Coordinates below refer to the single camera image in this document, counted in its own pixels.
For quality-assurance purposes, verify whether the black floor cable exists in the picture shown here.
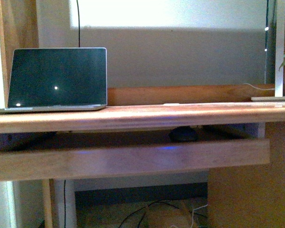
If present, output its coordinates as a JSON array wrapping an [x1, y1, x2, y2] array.
[[118, 199, 208, 228]]

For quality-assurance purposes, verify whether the dark grey computer mouse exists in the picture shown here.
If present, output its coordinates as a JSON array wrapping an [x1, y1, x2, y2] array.
[[169, 126, 198, 142]]

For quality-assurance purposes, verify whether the wooden pull-out keyboard tray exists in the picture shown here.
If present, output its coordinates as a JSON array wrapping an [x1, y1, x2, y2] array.
[[0, 139, 270, 181]]

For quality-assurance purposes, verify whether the white floor cable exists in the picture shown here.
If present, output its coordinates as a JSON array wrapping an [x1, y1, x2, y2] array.
[[170, 203, 209, 228]]

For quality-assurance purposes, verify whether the grey open laptop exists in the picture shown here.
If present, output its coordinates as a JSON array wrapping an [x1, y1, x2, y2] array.
[[0, 47, 107, 114]]

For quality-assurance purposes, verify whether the black hanging wall cable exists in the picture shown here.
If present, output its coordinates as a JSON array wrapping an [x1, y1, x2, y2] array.
[[76, 0, 81, 48]]

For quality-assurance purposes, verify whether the wooden desk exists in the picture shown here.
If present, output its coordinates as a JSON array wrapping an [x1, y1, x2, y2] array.
[[0, 84, 285, 228]]

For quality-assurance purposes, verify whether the white cable on desk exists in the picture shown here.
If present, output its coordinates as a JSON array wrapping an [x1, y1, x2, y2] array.
[[243, 83, 276, 91]]

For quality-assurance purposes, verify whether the small white flat object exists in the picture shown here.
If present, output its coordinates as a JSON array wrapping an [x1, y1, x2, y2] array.
[[163, 103, 180, 106]]

